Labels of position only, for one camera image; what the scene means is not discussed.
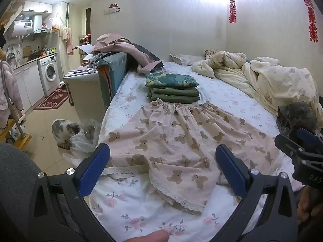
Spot cream bear print quilt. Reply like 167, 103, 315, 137
241, 57, 320, 129

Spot pink hanging plastic bag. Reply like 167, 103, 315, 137
49, 17, 62, 30

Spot white water heater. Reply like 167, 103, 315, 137
11, 15, 43, 36

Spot white kitchen base cabinets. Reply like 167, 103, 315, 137
13, 60, 46, 109

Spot calico cat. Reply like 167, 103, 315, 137
52, 119, 82, 149

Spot folded olive green garment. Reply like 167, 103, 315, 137
148, 93, 201, 104
151, 87, 200, 97

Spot papers on cabinet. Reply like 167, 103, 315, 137
64, 65, 99, 77

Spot low white cabinet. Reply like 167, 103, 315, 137
63, 70, 111, 123

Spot red patterned rug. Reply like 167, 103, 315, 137
33, 88, 69, 111

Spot cream crumpled quilt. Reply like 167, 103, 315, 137
192, 50, 255, 94

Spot pink hanging towel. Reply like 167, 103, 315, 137
59, 26, 74, 55

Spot grey fuzzy cloth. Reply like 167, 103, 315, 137
276, 101, 318, 135

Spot clear plastic bag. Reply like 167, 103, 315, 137
63, 120, 103, 167

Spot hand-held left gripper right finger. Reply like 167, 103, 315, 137
215, 144, 299, 242

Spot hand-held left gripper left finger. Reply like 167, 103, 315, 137
26, 143, 119, 242

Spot red firecracker decoration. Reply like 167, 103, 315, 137
229, 0, 238, 24
302, 0, 319, 43

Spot pink cloth pile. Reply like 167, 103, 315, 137
92, 33, 164, 75

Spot white washing machine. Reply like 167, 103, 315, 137
37, 54, 61, 98

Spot folded camouflage garment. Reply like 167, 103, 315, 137
146, 72, 199, 89

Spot white kitchen wall cabinet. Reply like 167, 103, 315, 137
23, 1, 53, 14

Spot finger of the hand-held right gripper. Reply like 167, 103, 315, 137
275, 134, 311, 162
295, 128, 323, 152

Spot pink padded jacket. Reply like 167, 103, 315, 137
0, 60, 24, 129

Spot person's right hand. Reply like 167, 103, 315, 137
297, 189, 323, 223

